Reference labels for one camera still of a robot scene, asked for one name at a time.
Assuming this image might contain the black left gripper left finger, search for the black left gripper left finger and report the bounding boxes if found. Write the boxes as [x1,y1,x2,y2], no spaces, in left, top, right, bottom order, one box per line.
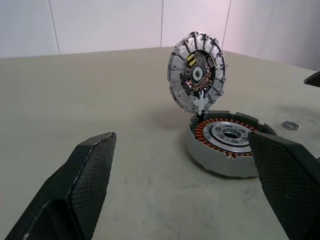
[4,131,118,240]

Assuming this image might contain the small metal ring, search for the small metal ring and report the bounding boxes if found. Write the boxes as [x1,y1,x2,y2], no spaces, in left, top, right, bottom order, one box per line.
[281,120,300,130]

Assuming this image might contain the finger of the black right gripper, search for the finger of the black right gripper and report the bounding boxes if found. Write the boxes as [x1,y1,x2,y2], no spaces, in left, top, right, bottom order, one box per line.
[303,71,320,88]

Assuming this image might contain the round silver motor cover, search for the round silver motor cover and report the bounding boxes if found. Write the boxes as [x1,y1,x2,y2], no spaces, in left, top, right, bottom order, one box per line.
[166,31,230,117]

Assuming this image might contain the grey motor base with windings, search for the grey motor base with windings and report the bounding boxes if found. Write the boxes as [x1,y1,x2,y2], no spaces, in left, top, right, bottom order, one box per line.
[184,109,278,179]

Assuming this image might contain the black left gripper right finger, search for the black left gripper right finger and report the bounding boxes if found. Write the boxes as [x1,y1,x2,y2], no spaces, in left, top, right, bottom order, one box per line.
[249,131,320,240]

